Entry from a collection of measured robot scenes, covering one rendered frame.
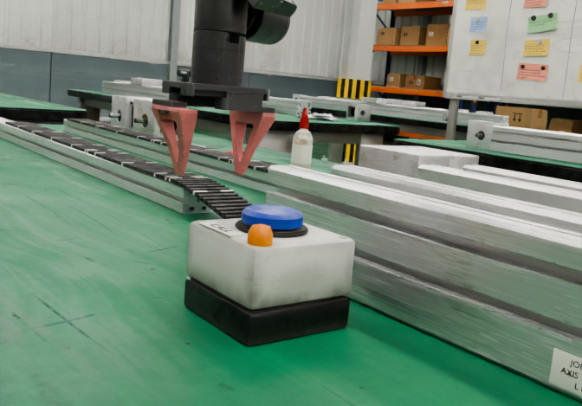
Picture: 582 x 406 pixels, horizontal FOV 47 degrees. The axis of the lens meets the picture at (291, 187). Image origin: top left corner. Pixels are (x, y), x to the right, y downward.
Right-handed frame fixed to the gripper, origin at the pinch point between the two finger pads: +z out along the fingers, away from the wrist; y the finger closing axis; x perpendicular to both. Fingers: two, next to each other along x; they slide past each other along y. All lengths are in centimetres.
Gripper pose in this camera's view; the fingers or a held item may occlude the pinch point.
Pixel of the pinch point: (210, 167)
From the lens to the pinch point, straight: 75.6
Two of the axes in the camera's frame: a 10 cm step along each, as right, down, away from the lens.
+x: -6.1, -1.7, 7.7
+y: 7.9, -0.3, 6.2
